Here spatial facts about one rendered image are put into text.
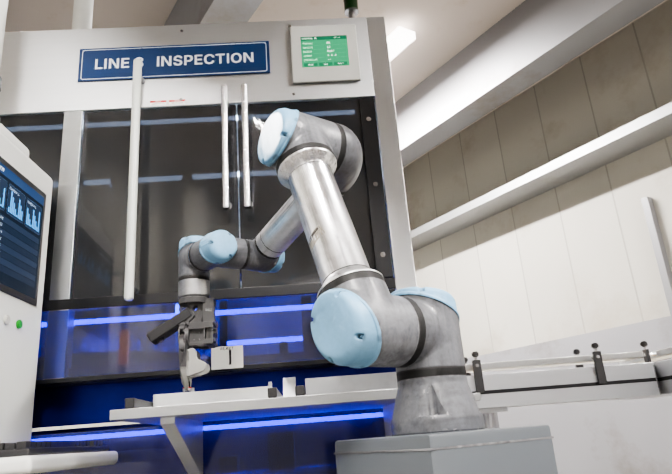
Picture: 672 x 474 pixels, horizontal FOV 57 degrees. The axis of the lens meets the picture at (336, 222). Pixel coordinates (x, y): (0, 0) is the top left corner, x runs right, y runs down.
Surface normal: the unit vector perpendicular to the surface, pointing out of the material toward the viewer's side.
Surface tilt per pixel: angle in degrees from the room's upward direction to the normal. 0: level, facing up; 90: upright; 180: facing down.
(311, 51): 90
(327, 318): 97
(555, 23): 90
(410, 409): 72
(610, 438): 90
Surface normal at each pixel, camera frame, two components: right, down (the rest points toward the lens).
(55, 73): 0.03, -0.33
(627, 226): -0.85, -0.11
